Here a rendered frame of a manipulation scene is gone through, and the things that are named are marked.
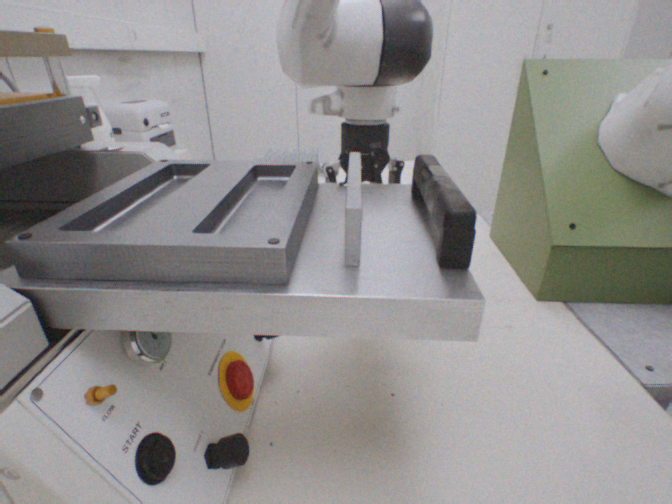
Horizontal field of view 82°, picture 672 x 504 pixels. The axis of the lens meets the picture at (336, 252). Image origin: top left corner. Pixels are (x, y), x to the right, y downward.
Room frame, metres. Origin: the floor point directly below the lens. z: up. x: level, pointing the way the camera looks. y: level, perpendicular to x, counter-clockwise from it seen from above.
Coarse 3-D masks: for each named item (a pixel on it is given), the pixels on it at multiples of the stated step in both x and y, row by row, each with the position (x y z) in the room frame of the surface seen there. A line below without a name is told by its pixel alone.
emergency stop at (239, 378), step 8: (240, 360) 0.31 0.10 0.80; (232, 368) 0.30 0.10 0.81; (240, 368) 0.30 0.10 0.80; (248, 368) 0.31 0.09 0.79; (232, 376) 0.29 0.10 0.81; (240, 376) 0.30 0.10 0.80; (248, 376) 0.31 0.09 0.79; (232, 384) 0.28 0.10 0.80; (240, 384) 0.29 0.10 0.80; (248, 384) 0.30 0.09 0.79; (232, 392) 0.28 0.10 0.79; (240, 392) 0.28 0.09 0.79; (248, 392) 0.29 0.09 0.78
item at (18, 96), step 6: (0, 96) 0.37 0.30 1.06; (6, 96) 0.37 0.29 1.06; (12, 96) 0.37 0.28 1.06; (18, 96) 0.37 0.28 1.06; (24, 96) 0.37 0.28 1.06; (30, 96) 0.38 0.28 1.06; (36, 96) 0.38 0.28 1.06; (42, 96) 0.39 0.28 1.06; (48, 96) 0.40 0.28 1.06; (54, 96) 0.41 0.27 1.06; (0, 102) 0.34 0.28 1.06; (6, 102) 0.35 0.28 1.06; (12, 102) 0.36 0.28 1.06
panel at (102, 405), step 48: (96, 336) 0.21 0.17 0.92; (192, 336) 0.29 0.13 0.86; (240, 336) 0.35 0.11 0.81; (48, 384) 0.17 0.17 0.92; (96, 384) 0.19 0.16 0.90; (144, 384) 0.22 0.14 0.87; (192, 384) 0.25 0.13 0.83; (96, 432) 0.17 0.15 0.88; (144, 432) 0.19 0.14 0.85; (192, 432) 0.22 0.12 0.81; (240, 432) 0.26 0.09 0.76; (144, 480) 0.16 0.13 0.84; (192, 480) 0.19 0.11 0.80
